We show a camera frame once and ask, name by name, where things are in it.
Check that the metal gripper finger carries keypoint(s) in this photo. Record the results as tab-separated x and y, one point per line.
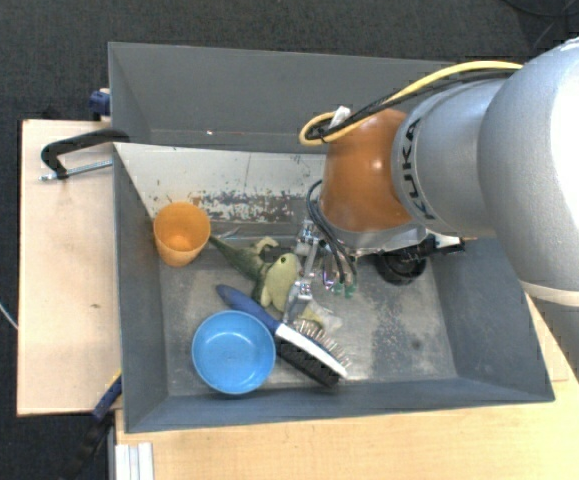
300	294

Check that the green toy dinosaur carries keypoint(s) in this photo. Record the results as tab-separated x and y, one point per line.
279	275

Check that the clear plastic packet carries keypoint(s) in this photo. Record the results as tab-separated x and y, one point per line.
327	321

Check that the blue and white brush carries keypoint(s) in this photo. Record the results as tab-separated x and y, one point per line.
294	338

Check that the blue plastic bowl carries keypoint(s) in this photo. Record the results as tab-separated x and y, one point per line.
233	352

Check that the grey metal bin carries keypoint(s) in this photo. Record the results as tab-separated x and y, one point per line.
399	338

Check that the orange plastic cup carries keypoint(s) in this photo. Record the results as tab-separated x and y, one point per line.
181	233

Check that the pale wood board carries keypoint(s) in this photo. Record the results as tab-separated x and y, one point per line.
64	268

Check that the black cylinder on white bracket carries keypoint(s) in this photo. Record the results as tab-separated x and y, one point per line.
400	267

